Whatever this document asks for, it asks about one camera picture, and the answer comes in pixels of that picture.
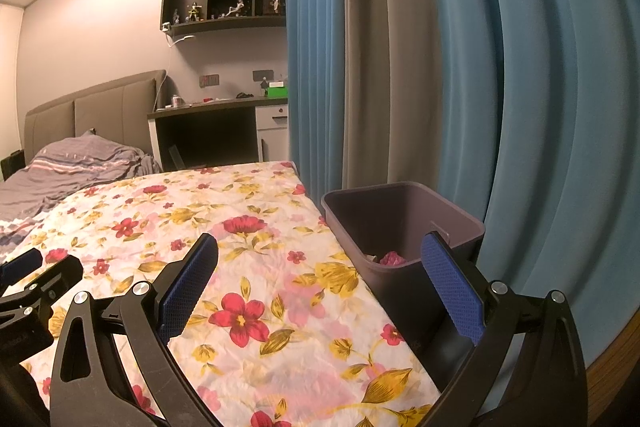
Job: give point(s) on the blue grey curtain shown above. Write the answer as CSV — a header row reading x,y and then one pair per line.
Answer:
x,y
525,113

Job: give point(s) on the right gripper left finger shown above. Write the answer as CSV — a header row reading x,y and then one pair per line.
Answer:
x,y
89,385

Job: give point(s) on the dark desk with drawers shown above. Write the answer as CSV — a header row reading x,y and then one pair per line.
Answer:
x,y
220,133

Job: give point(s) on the grey trash bin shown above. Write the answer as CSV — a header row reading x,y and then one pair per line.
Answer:
x,y
369,222

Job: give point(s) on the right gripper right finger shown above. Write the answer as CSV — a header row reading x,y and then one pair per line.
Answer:
x,y
525,367

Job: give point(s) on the left hand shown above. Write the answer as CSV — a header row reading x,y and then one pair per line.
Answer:
x,y
21,404

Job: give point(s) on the green box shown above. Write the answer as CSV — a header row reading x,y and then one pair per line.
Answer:
x,y
276,89

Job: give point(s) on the black bedside stand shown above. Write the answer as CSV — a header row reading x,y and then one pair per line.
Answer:
x,y
12,163

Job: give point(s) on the grey bed headboard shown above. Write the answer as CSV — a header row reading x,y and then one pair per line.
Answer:
x,y
116,110

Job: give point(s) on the pink plastic bag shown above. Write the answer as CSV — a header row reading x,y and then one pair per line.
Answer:
x,y
392,259

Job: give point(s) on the floral tablecloth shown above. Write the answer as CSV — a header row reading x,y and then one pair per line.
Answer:
x,y
286,333

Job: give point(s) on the grey striped duvet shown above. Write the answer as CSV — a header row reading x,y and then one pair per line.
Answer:
x,y
61,169

